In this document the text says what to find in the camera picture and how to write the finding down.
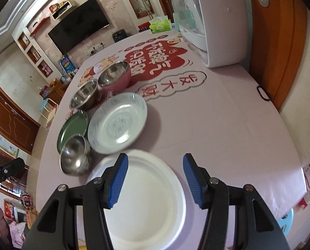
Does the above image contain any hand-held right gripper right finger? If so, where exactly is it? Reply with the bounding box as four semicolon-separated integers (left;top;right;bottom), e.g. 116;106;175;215
183;153;285;250

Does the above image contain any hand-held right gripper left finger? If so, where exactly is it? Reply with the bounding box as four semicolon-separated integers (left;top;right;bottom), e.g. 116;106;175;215
25;153;129;250

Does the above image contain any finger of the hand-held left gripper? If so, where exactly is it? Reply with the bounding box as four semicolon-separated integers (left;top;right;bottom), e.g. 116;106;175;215
0;157;25;186

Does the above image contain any white paper plate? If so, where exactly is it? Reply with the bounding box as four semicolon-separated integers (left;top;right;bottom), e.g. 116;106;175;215
87;150;187;246

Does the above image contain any small steel bowl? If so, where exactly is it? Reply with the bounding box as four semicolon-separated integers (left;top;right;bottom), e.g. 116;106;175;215
60;135;95;176

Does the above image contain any patterned white ceramic plate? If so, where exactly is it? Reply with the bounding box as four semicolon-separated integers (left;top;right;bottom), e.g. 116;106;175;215
87;92;148;155

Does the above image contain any green plate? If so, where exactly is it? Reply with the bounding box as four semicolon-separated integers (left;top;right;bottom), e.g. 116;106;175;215
57;110;89;155

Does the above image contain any wide steel bowl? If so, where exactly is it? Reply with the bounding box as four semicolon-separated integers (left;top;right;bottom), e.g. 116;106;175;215
69;79;100;111

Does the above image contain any pink bowl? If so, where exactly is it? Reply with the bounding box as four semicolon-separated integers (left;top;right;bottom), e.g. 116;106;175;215
97;61;132;92

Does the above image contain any wooden panelled door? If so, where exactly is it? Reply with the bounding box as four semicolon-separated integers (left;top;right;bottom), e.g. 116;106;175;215
0;79;41;157

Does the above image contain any blue seat metal stool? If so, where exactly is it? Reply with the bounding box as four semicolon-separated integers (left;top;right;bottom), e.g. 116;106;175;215
39;98;58;121

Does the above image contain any wooden television cabinet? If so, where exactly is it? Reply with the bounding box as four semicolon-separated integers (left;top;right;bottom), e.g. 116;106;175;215
44;79;73;107

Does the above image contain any light blue plastic stool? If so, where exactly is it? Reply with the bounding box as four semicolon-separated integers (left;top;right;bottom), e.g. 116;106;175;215
279;208;295;238

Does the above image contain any colourful standing poster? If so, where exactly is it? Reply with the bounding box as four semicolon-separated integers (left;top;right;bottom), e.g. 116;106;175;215
57;54;76;75

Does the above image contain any flat screen television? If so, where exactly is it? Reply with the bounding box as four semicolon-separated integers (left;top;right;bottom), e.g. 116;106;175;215
48;0;111;55

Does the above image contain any green tissue pack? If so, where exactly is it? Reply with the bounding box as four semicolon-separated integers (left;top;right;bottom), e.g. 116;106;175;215
149;17;172;34

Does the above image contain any white bottle sterilizer cabinet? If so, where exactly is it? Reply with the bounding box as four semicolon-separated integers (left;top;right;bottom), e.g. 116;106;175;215
171;0;253;68

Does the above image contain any black hair tie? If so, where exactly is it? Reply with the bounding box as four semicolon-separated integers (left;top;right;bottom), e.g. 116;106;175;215
256;85;270;101

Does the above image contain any white wall shelf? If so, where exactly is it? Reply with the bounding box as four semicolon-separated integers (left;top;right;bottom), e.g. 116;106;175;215
50;0;77;20

